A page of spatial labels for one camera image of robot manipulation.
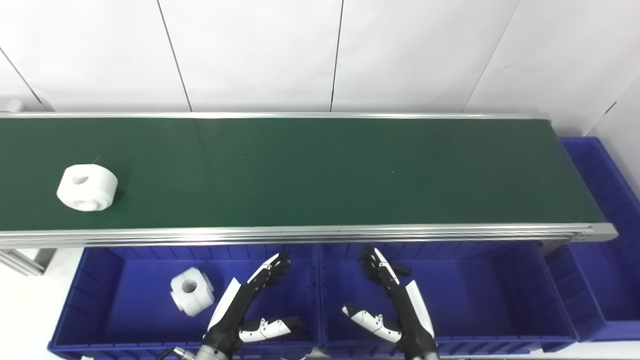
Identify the white round plastic part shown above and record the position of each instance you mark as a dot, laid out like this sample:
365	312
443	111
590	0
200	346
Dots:
95	192

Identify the blue plastic bin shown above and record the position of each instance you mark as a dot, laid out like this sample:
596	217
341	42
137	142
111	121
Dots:
130	300
480	295
600	280

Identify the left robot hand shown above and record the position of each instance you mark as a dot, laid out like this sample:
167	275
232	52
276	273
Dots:
227	320

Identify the aluminium conveyor support leg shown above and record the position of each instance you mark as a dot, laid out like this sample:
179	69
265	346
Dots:
22	260

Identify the white notched plastic part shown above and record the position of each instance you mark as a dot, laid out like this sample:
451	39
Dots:
196	300

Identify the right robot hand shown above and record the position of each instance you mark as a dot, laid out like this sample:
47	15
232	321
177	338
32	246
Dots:
410	320

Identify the green conveyor belt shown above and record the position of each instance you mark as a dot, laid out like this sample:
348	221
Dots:
320	235
320	170

